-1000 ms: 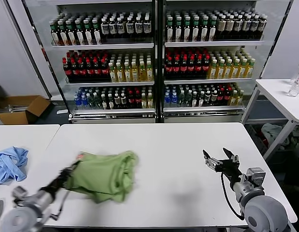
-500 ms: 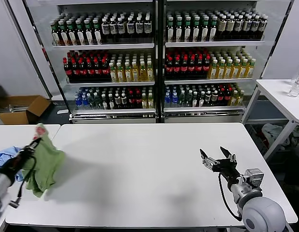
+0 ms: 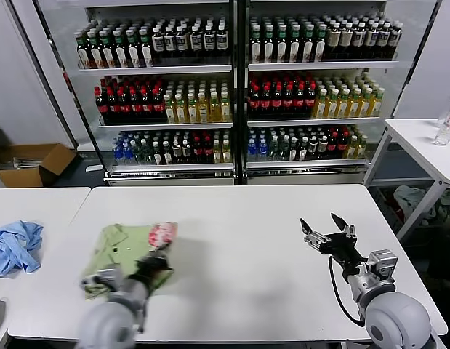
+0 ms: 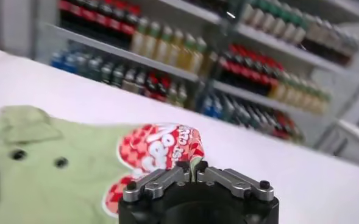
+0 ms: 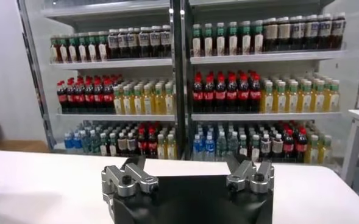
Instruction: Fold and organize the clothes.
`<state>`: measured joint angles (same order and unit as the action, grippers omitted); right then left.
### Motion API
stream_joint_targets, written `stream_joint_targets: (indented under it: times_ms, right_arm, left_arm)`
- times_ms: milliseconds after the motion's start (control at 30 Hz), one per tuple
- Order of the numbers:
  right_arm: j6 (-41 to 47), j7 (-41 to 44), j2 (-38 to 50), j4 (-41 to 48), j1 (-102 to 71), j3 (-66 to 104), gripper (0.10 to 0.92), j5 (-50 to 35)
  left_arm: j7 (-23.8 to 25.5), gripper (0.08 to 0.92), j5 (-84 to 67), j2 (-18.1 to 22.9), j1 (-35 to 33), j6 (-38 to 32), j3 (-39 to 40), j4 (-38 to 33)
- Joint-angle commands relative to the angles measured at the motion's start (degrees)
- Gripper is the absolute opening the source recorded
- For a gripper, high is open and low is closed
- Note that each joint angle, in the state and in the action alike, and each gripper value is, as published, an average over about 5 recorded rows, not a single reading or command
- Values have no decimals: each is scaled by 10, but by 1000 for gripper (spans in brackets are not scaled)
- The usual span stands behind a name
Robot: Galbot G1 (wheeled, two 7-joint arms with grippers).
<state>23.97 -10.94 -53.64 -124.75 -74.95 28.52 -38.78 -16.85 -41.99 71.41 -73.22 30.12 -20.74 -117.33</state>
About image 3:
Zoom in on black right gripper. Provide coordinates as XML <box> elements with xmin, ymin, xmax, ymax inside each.
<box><xmin>300</xmin><ymin>212</ymin><xmax>368</xmax><ymax>274</ymax></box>

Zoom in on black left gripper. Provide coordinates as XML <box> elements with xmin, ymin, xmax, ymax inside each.
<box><xmin>128</xmin><ymin>255</ymin><xmax>174</xmax><ymax>289</ymax></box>

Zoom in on green t-shirt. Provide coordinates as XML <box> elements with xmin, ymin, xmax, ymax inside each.
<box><xmin>81</xmin><ymin>222</ymin><xmax>180</xmax><ymax>301</ymax></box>

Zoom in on pile of clothes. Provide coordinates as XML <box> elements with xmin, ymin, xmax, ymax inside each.
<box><xmin>391</xmin><ymin>185</ymin><xmax>450</xmax><ymax>228</ymax></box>

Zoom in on white side table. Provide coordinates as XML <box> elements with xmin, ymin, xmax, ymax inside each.
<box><xmin>362</xmin><ymin>119</ymin><xmax>450</xmax><ymax>243</ymax></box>

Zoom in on crumpled light blue shirt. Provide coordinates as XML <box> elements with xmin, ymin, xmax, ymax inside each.
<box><xmin>0</xmin><ymin>220</ymin><xmax>44</xmax><ymax>279</ymax></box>

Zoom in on open cardboard box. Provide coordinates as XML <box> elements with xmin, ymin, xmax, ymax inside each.
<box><xmin>0</xmin><ymin>143</ymin><xmax>79</xmax><ymax>188</ymax></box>

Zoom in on clear plastic bottle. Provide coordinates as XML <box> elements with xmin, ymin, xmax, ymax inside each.
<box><xmin>434</xmin><ymin>120</ymin><xmax>450</xmax><ymax>146</ymax></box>

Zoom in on glass door beverage cooler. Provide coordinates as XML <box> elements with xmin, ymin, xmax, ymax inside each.
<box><xmin>240</xmin><ymin>0</ymin><xmax>402</xmax><ymax>186</ymax></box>
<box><xmin>85</xmin><ymin>0</ymin><xmax>242</xmax><ymax>186</ymax></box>

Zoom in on green cap dark tea bottle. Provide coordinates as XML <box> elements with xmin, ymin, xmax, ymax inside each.
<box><xmin>289</xmin><ymin>24</ymin><xmax>302</xmax><ymax>63</ymax></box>
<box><xmin>113</xmin><ymin>30</ymin><xmax>129</xmax><ymax>68</ymax></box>
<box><xmin>88</xmin><ymin>31</ymin><xmax>104</xmax><ymax>69</ymax></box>
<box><xmin>126</xmin><ymin>29</ymin><xmax>142</xmax><ymax>68</ymax></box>
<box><xmin>100</xmin><ymin>31</ymin><xmax>116</xmax><ymax>69</ymax></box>
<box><xmin>77</xmin><ymin>32</ymin><xmax>92</xmax><ymax>70</ymax></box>
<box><xmin>302</xmin><ymin>24</ymin><xmax>316</xmax><ymax>63</ymax></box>
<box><xmin>276</xmin><ymin>24</ymin><xmax>289</xmax><ymax>63</ymax></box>
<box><xmin>316</xmin><ymin>24</ymin><xmax>328</xmax><ymax>63</ymax></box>
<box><xmin>251</xmin><ymin>24</ymin><xmax>264</xmax><ymax>63</ymax></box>
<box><xmin>139</xmin><ymin>28</ymin><xmax>154</xmax><ymax>68</ymax></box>
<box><xmin>263</xmin><ymin>24</ymin><xmax>276</xmax><ymax>63</ymax></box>

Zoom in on white cap tan label bottle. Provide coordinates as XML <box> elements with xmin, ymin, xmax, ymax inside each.
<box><xmin>339</xmin><ymin>22</ymin><xmax>354</xmax><ymax>61</ymax></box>
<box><xmin>327</xmin><ymin>22</ymin><xmax>341</xmax><ymax>61</ymax></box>

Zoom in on white cap dark label bottle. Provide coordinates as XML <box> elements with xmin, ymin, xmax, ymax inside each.
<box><xmin>204</xmin><ymin>23</ymin><xmax>217</xmax><ymax>57</ymax></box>
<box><xmin>164</xmin><ymin>25</ymin><xmax>177</xmax><ymax>58</ymax></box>
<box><xmin>353</xmin><ymin>23</ymin><xmax>366</xmax><ymax>61</ymax></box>
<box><xmin>378</xmin><ymin>23</ymin><xmax>391</xmax><ymax>61</ymax></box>
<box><xmin>190</xmin><ymin>23</ymin><xmax>204</xmax><ymax>58</ymax></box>
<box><xmin>365</xmin><ymin>23</ymin><xmax>379</xmax><ymax>61</ymax></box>
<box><xmin>153</xmin><ymin>25</ymin><xmax>166</xmax><ymax>59</ymax></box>
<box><xmin>216</xmin><ymin>22</ymin><xmax>229</xmax><ymax>57</ymax></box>
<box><xmin>176</xmin><ymin>24</ymin><xmax>190</xmax><ymax>58</ymax></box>
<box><xmin>390</xmin><ymin>23</ymin><xmax>402</xmax><ymax>61</ymax></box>

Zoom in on open glass cooler door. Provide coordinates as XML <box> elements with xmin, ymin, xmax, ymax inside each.
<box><xmin>8</xmin><ymin>0</ymin><xmax>111</xmax><ymax>179</ymax></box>
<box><xmin>362</xmin><ymin>0</ymin><xmax>443</xmax><ymax>187</ymax></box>

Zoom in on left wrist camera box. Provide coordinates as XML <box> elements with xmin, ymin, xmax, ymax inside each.
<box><xmin>81</xmin><ymin>268</ymin><xmax>120</xmax><ymax>292</ymax></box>

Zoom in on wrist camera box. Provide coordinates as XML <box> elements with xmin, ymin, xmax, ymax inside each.
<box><xmin>368</xmin><ymin>249</ymin><xmax>398</xmax><ymax>288</ymax></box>
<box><xmin>81</xmin><ymin>268</ymin><xmax>120</xmax><ymax>292</ymax></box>

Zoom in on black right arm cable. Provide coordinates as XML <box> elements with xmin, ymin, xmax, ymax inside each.
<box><xmin>328</xmin><ymin>256</ymin><xmax>367</xmax><ymax>326</ymax></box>

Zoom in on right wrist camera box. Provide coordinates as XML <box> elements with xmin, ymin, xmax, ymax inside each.
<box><xmin>368</xmin><ymin>249</ymin><xmax>398</xmax><ymax>288</ymax></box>

